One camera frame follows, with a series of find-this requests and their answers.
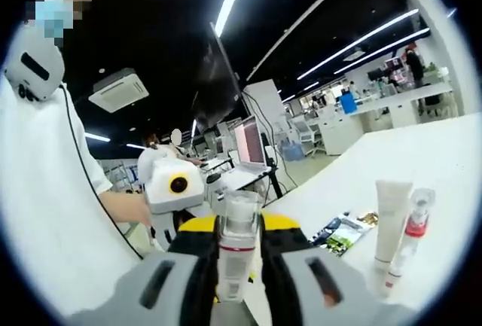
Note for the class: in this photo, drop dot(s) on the blue bin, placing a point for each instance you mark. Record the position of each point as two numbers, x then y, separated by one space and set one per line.
348 103

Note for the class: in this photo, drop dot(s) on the clear cap skincare bottle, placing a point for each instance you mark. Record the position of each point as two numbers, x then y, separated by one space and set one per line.
237 265

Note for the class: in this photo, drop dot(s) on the white lab counter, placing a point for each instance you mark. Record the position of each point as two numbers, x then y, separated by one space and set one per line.
339 134

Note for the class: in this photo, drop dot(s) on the white standing desk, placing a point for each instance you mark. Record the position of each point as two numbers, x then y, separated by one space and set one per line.
241 181

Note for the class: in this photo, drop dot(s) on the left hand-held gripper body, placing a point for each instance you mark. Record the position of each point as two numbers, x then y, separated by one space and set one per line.
162 190

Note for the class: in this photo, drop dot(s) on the white skincare tube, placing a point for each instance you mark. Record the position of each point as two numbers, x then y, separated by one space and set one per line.
391 220

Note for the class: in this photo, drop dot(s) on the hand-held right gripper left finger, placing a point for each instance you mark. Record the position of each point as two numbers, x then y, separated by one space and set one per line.
158 284

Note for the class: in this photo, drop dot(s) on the gold skincare sachet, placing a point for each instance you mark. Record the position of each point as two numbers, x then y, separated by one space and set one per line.
369 218

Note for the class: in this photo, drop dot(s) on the red collar skincare pump bottle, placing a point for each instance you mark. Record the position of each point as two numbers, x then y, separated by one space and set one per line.
416 228

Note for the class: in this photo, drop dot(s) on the open laptop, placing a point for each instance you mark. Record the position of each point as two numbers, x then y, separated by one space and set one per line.
250 141

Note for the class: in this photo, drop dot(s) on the person's white shirt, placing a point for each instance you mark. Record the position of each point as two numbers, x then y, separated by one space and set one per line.
45 190

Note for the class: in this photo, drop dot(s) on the blue water jug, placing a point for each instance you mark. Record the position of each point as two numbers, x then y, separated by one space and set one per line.
291 151

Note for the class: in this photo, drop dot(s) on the white office chair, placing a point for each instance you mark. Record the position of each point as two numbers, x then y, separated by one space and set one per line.
305 134

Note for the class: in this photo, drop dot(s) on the dark green skincare packet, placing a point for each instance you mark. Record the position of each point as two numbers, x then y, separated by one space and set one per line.
339 233

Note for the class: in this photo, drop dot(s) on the large dark screen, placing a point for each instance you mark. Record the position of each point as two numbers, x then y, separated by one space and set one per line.
216 77

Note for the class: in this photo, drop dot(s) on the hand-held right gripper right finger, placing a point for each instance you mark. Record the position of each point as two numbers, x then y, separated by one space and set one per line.
320 284

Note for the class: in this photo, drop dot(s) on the ceiling air conditioner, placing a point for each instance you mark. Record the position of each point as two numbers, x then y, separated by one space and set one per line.
118 90

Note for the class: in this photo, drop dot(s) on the grey chest device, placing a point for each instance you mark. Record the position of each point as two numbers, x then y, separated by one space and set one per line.
50 77

